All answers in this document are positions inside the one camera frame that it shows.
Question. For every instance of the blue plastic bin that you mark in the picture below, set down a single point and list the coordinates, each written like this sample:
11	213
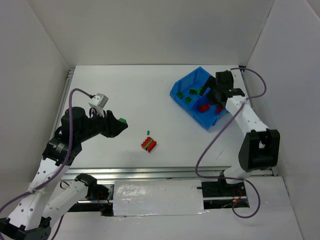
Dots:
195	80

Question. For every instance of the aluminium left rail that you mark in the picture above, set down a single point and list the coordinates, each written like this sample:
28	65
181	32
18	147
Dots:
64	95

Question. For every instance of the green curved four-stud brick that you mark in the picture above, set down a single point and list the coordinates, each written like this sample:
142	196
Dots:
193	91

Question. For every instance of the aluminium front rail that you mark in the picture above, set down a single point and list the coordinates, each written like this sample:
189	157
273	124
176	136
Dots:
113	174

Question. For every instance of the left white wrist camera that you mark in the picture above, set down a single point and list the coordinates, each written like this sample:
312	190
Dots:
98	103

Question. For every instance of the green square lego brick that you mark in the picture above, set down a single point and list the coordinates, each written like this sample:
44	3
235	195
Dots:
180	95

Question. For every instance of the red rounded lego brick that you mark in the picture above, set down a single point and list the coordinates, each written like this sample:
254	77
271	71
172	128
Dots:
219	109

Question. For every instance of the red green red stack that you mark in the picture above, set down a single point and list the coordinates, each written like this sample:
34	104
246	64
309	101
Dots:
148	144

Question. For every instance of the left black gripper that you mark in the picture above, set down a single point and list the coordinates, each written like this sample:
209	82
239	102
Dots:
109	123

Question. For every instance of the green two-by-two lego brick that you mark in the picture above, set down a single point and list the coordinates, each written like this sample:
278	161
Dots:
188	100

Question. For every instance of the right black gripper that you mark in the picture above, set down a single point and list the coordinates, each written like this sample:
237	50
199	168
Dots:
216	88

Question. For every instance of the green red lego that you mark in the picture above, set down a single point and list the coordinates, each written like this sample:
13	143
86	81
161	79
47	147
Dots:
122	120

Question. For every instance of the aluminium rail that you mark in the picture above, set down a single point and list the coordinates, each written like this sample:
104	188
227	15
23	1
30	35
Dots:
113	174
247	87
64	95

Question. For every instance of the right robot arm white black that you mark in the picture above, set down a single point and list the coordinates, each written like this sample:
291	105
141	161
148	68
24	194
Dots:
260	147

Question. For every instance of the aluminium right rail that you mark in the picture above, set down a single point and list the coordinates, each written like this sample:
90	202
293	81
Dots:
247	87

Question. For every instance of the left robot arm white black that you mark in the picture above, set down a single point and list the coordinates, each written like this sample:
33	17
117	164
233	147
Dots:
36	213

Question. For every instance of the red square lego brick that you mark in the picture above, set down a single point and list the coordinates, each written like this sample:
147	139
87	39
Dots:
204	108

